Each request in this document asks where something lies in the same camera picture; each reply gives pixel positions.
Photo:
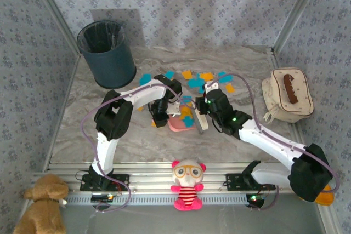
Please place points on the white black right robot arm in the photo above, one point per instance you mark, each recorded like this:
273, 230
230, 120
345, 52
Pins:
268, 138

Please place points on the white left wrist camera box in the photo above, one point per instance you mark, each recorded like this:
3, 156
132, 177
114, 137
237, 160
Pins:
173, 109

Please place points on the cream hand brush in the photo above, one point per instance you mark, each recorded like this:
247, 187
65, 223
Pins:
202, 123

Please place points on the dark blue trash bin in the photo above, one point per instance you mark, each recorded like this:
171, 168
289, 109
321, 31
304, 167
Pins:
112, 64

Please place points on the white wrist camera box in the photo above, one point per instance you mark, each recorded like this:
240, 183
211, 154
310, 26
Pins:
212, 86
173, 109

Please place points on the brown teddy bear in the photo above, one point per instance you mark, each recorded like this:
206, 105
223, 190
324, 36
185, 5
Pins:
41, 212

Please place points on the pink striped plush doll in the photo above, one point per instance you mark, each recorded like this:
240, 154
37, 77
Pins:
187, 176

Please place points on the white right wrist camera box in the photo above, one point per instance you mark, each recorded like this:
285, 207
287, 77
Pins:
212, 86

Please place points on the black control board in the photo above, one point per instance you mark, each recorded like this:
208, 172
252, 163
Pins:
102, 197
256, 199

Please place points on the pink plastic dustpan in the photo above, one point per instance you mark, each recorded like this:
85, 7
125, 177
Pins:
175, 125

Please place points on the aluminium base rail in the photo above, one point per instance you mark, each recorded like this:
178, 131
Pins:
153, 175

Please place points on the orange yellow plastic toy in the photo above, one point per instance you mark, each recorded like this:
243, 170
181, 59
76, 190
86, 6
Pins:
326, 198

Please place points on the aluminium frame post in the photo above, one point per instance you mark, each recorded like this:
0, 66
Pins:
56, 12
298, 12

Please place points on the large blue paper scrap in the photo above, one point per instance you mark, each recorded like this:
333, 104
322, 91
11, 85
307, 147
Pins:
145, 79

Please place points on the orange paper scrap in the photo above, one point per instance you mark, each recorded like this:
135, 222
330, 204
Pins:
186, 113
229, 88
186, 74
189, 104
140, 108
206, 76

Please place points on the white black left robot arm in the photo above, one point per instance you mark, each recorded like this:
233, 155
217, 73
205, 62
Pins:
112, 119

